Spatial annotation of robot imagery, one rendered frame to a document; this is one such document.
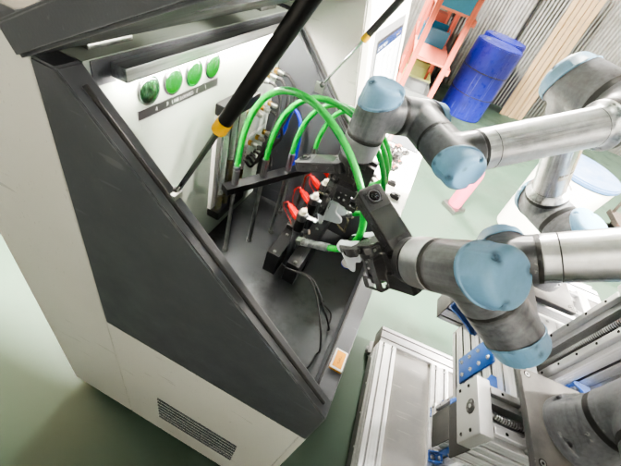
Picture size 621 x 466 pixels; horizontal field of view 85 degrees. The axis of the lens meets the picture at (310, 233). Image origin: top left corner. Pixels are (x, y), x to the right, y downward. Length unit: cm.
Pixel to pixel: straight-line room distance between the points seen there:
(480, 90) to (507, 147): 477
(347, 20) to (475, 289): 81
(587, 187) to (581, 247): 272
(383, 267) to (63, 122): 51
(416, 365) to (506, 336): 142
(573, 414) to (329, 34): 105
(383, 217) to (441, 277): 15
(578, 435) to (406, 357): 107
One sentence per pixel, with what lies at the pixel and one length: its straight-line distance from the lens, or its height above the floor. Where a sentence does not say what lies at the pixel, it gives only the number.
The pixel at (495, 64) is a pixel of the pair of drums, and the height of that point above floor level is 79.
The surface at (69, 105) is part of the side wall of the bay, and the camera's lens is 57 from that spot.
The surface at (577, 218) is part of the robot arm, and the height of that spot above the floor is 126.
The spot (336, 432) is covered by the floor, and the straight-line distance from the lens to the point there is 184.
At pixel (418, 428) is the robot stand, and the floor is 21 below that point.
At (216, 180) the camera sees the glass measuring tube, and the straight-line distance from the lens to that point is 100.
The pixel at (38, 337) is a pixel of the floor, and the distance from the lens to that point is 200.
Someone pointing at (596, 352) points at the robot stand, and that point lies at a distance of 113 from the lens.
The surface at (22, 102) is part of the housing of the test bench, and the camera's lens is 65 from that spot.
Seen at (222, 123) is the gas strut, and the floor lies 147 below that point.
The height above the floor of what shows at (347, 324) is 95.
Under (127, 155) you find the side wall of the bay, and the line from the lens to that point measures 54.
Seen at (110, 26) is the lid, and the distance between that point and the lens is 43.
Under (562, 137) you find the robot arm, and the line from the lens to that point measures 76.
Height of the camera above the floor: 168
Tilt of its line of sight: 43 degrees down
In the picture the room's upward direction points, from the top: 22 degrees clockwise
